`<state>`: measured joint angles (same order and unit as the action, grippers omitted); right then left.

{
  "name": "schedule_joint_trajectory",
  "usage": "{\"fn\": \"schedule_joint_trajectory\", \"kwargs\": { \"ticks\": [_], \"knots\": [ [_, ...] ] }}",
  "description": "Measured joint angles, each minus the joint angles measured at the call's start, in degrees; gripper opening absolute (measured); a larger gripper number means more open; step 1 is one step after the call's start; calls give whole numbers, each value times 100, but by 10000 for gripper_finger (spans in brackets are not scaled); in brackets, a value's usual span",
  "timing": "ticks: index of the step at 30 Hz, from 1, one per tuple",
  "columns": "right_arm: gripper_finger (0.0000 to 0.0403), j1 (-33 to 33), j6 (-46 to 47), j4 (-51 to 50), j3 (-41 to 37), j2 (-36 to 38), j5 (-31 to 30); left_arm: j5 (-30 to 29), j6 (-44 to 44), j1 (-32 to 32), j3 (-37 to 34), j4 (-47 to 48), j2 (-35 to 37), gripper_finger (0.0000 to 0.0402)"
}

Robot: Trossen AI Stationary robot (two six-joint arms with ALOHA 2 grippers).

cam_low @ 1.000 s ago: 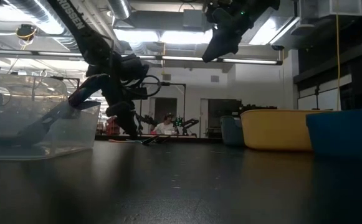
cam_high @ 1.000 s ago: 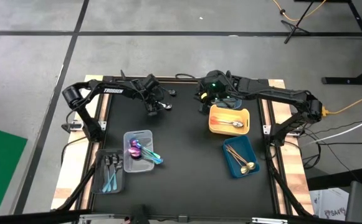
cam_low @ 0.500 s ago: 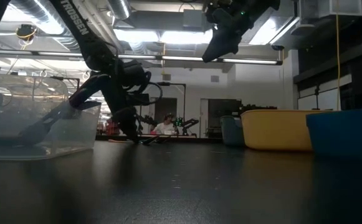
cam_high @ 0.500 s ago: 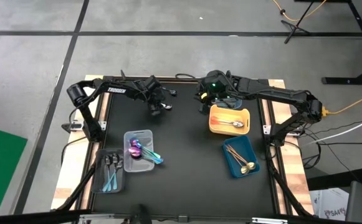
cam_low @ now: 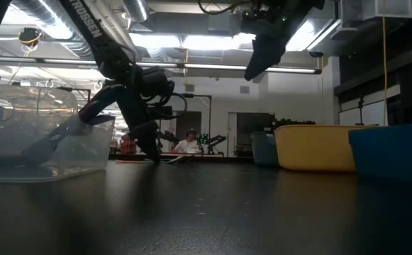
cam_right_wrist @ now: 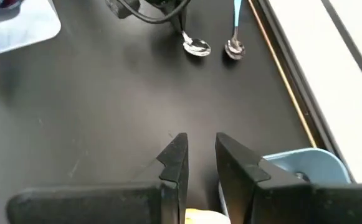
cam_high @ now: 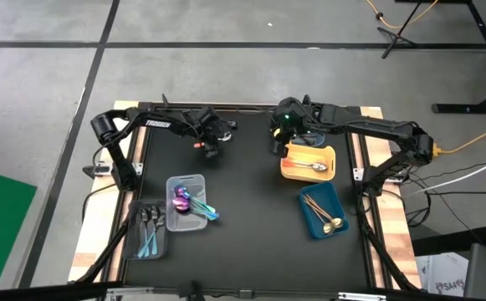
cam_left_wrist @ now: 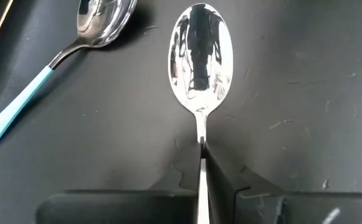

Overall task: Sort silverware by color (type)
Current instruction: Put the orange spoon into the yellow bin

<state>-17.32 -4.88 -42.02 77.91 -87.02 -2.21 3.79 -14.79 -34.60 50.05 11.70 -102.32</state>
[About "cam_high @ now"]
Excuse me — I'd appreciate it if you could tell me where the black rig crossbar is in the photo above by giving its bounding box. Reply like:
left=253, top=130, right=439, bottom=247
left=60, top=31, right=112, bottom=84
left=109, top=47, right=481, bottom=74
left=0, top=280, right=486, bottom=301

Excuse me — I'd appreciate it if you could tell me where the dark grey office chair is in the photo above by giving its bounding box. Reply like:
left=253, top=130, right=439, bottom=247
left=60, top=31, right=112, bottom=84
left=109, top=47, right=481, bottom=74
left=462, top=136, right=486, bottom=301

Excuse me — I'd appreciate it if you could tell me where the yellow plastic bin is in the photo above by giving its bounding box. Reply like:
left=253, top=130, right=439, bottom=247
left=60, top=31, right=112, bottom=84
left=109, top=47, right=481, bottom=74
left=279, top=141, right=337, bottom=183

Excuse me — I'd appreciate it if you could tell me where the white cable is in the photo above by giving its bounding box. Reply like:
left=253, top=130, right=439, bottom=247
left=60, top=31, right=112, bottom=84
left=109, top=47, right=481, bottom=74
left=409, top=150, right=486, bottom=195

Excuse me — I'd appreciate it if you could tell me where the long rose gold spoon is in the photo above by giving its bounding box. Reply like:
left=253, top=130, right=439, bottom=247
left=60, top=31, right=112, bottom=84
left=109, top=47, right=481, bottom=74
left=302, top=196, right=335, bottom=235

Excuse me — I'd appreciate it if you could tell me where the white printed cardboard box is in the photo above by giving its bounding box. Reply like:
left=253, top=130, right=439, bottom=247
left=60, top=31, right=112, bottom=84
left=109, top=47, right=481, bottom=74
left=415, top=252, right=468, bottom=298

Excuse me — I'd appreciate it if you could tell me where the black desk leg frame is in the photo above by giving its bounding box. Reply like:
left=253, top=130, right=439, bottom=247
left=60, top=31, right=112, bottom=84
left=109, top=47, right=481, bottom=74
left=430, top=0, right=486, bottom=115

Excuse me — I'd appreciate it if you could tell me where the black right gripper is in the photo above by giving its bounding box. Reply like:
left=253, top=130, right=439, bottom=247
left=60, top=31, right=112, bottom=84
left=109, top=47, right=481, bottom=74
left=269, top=96, right=310, bottom=158

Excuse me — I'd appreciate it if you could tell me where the black table mat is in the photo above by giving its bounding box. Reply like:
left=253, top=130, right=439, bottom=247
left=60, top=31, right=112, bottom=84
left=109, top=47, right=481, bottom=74
left=121, top=104, right=372, bottom=293

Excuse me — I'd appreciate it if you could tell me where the orange-handled silver spoon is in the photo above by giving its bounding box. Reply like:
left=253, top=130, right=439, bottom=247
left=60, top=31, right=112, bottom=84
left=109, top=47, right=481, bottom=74
left=282, top=157, right=328, bottom=174
left=282, top=158, right=327, bottom=173
left=282, top=156, right=323, bottom=171
left=192, top=131, right=232, bottom=150

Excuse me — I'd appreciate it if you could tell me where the black tripod stand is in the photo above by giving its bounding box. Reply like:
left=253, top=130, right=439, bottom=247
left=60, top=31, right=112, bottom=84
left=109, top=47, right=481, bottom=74
left=376, top=0, right=424, bottom=60

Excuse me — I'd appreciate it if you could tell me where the silver metal bracket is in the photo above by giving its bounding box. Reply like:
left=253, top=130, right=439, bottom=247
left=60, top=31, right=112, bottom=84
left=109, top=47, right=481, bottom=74
left=336, top=291, right=389, bottom=301

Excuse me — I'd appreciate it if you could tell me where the smoky grey plastic bin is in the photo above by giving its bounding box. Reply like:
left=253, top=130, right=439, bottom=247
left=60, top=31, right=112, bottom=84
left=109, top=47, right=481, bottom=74
left=120, top=199, right=170, bottom=261

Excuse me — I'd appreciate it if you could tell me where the green floor mat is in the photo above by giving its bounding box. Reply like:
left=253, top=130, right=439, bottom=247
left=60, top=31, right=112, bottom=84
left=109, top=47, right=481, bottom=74
left=0, top=166, right=38, bottom=293

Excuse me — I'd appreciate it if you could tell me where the small black base box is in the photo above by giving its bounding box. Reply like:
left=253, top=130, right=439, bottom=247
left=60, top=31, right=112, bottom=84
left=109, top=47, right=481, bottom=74
left=82, top=164, right=113, bottom=180

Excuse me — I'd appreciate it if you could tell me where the black cable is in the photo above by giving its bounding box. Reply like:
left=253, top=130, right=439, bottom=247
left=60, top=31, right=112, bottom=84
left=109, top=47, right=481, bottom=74
left=81, top=182, right=116, bottom=223
left=426, top=190, right=486, bottom=197

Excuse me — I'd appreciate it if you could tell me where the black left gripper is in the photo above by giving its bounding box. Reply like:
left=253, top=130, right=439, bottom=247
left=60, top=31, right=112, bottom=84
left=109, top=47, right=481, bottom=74
left=192, top=105, right=234, bottom=159

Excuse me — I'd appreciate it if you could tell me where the slate blue plastic bin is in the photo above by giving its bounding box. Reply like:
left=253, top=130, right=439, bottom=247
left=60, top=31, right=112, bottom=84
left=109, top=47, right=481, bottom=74
left=272, top=125, right=326, bottom=156

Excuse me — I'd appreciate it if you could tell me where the clear plastic bin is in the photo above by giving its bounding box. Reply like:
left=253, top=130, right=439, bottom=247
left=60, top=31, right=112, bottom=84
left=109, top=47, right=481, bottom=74
left=165, top=174, right=208, bottom=233

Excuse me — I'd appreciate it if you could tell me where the dark blue plastic bin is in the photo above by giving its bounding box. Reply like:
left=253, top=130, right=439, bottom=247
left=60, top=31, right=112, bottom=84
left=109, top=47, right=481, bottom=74
left=299, top=181, right=350, bottom=241

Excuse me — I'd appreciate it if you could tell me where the orange extension cable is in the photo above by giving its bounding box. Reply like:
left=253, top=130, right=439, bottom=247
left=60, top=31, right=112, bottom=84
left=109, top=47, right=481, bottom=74
left=365, top=0, right=440, bottom=30
left=438, top=119, right=486, bottom=154

